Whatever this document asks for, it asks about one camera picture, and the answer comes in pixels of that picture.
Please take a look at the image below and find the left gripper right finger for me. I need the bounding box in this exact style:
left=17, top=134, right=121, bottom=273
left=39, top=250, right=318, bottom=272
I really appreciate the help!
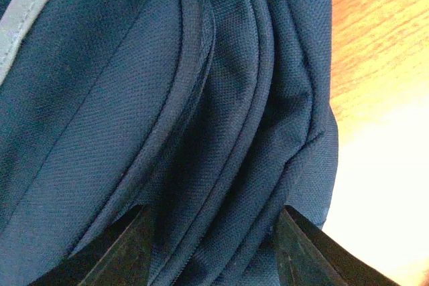
left=273, top=205, right=397, bottom=286

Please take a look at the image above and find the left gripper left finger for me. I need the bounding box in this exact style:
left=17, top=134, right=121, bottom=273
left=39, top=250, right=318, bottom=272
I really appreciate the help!
left=31, top=205, right=153, bottom=285

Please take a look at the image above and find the navy blue student backpack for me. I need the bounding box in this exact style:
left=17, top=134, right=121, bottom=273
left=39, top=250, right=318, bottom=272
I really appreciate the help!
left=1, top=0, right=338, bottom=285

